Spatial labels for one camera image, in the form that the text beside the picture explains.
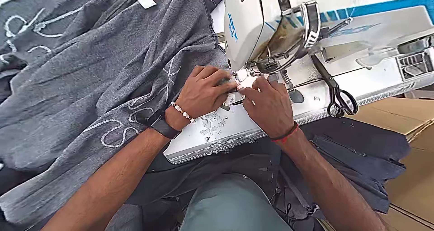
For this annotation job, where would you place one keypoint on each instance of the person's right hand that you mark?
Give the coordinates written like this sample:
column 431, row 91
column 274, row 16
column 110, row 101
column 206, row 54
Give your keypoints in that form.
column 273, row 107

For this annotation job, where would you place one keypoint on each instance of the person's left hand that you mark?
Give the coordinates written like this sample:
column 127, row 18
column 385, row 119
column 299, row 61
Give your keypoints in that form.
column 200, row 92

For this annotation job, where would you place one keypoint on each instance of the person's right ring finger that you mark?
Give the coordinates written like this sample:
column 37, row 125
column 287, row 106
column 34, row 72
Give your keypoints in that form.
column 274, row 85

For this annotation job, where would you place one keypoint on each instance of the person's left index finger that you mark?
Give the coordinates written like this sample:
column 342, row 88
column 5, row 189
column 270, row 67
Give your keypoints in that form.
column 228, row 87

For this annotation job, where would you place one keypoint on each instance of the person's right little finger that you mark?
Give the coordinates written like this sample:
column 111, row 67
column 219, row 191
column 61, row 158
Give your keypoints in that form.
column 282, row 87

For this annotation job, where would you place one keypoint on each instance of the person's left ring finger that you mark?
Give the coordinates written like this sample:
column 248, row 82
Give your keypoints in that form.
column 208, row 71

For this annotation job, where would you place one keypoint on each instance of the person's left little finger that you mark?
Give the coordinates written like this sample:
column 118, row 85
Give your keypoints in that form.
column 196, row 70

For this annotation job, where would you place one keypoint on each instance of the person's right middle finger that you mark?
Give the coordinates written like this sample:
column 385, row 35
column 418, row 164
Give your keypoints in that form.
column 261, row 83

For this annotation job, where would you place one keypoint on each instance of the person's left middle finger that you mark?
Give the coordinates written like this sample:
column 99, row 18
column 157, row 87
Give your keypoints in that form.
column 219, row 76

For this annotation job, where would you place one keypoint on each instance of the person's right thumb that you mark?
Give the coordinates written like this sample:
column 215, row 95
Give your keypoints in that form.
column 249, row 105

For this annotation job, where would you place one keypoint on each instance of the person's right index finger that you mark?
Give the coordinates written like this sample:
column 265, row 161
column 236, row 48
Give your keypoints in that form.
column 250, row 93

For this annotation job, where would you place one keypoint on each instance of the person's left thumb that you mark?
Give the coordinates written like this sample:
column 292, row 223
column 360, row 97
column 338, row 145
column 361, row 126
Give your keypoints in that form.
column 221, row 100

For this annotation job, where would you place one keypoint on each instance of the grey fabric with white stitching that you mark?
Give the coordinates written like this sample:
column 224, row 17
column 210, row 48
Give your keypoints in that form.
column 112, row 65

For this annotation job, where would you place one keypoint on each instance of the person's right forearm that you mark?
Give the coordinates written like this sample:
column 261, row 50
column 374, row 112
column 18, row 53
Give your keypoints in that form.
column 330, row 176

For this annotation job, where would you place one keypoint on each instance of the person's left forearm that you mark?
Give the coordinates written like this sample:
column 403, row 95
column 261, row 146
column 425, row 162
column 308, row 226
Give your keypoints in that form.
column 122, row 171

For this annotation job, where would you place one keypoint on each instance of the white sewing table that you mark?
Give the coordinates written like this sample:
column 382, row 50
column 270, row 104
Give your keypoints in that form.
column 237, row 126

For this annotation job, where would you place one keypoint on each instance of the black scissors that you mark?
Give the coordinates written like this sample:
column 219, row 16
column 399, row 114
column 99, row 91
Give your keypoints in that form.
column 326, row 76

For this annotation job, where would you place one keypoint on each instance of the white sewing machine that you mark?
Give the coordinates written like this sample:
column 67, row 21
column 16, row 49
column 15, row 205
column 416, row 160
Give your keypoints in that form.
column 244, row 27

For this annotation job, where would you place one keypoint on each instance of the black cloth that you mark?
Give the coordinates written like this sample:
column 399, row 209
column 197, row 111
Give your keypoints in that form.
column 203, row 170

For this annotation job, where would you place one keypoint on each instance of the dark navy fabric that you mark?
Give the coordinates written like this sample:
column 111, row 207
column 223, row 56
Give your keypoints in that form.
column 366, row 143

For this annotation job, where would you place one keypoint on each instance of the person's legs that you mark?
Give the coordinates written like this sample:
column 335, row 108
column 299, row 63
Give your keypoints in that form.
column 234, row 205

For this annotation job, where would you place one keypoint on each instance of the cardboard box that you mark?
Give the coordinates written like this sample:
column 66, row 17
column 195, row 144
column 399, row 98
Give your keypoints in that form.
column 415, row 173

